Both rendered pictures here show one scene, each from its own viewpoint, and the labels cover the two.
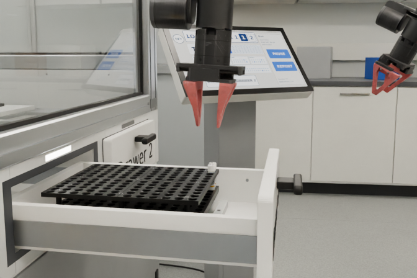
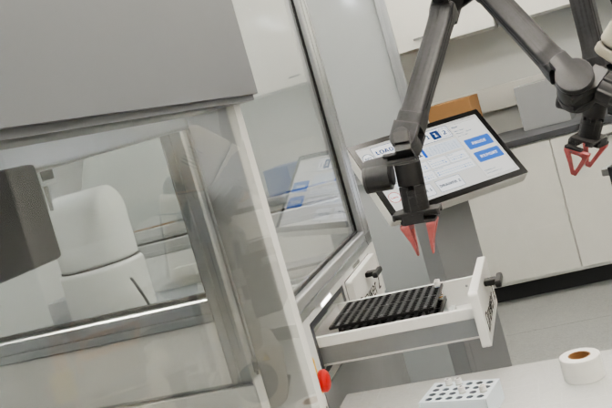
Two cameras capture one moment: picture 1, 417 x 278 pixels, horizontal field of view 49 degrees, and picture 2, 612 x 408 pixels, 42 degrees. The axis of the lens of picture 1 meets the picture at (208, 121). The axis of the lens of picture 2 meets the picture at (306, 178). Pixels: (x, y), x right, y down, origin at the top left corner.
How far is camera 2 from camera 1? 102 cm
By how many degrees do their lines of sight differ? 8
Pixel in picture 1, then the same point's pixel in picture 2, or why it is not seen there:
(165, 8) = (373, 180)
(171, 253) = (425, 342)
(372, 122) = not seen: outside the picture
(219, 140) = (440, 251)
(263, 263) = (483, 332)
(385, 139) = not seen: outside the picture
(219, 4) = (411, 168)
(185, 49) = not seen: hidden behind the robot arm
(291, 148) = (544, 229)
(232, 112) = (445, 219)
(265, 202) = (474, 295)
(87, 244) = (371, 351)
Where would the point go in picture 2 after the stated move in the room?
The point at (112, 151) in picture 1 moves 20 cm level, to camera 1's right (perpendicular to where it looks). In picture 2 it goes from (354, 290) to (436, 269)
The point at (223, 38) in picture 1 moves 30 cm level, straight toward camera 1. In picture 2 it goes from (420, 190) to (422, 211)
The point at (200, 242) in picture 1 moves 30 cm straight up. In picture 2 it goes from (441, 331) to (400, 181)
